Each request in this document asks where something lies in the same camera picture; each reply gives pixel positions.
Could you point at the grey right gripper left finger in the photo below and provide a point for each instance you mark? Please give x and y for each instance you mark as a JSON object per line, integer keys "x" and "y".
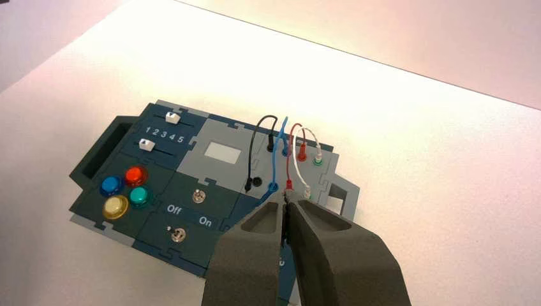
{"x": 243, "y": 262}

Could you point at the green push button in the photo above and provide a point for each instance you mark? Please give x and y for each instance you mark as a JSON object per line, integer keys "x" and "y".
{"x": 140, "y": 196}

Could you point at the blue push button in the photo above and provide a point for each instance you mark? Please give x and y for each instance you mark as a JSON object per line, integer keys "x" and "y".
{"x": 111, "y": 185}

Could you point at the red push button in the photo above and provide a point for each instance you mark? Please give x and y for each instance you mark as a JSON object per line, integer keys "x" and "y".
{"x": 135, "y": 175}

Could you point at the white slider knob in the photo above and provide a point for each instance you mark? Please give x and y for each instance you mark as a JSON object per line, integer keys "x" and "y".
{"x": 173, "y": 117}
{"x": 146, "y": 145}

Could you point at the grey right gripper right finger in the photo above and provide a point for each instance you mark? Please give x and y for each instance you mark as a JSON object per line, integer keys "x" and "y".
{"x": 342, "y": 262}

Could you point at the dark teal task board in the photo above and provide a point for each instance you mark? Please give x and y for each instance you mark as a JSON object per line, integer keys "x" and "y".
{"x": 198, "y": 186}

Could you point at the yellow push button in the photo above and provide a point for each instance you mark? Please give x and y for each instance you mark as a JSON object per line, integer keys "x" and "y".
{"x": 115, "y": 206}

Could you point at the silver toggle switch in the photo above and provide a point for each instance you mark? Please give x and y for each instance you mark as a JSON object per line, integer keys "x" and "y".
{"x": 178, "y": 235}
{"x": 198, "y": 196}

